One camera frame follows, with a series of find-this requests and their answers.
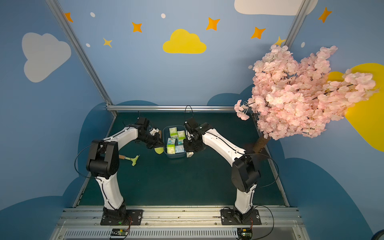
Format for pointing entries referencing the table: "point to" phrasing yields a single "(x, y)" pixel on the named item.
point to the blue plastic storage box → (166, 133)
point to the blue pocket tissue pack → (179, 148)
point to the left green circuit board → (119, 232)
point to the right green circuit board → (245, 233)
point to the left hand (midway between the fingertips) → (165, 143)
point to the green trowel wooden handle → (159, 150)
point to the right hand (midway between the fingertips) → (188, 148)
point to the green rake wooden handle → (133, 160)
